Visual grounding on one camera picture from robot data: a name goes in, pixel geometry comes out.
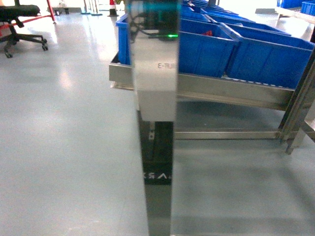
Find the blue crate on rack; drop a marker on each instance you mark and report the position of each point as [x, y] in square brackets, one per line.
[204, 49]

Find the red white traffic cone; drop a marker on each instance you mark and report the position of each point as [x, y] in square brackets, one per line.
[112, 9]

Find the blue crate right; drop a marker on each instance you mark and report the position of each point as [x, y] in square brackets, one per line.
[267, 57]

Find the steel roller conveyor rack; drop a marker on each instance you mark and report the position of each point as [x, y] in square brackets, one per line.
[236, 92]

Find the black office chair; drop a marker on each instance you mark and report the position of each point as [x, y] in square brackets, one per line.
[9, 14]

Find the steel vertical post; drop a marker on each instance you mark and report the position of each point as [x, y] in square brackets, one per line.
[156, 101]

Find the red metal frame table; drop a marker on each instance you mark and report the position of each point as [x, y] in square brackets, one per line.
[23, 18]

